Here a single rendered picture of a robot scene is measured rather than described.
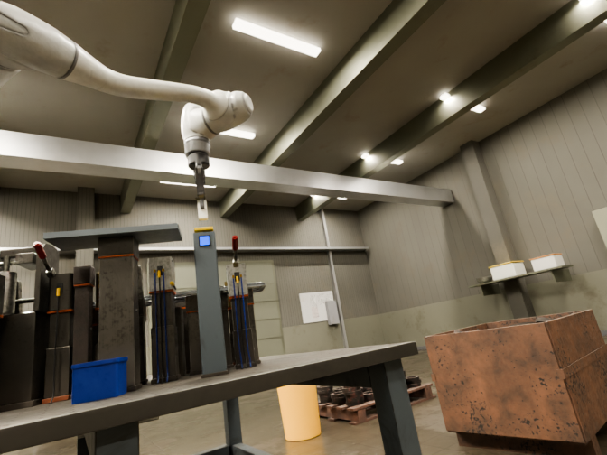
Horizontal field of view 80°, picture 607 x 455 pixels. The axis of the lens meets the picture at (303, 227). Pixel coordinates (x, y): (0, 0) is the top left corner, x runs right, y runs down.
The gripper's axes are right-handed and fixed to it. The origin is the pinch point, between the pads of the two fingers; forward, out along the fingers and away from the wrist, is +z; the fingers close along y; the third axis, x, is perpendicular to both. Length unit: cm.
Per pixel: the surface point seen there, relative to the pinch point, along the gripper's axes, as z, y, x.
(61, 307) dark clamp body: 26, 9, 45
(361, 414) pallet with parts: 117, 209, -115
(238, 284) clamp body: 25.0, 11.7, -10.0
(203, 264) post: 19.7, -3.8, 0.9
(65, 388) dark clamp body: 50, 9, 43
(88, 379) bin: 48, -15, 29
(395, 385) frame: 65, -7, -53
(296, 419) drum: 108, 198, -57
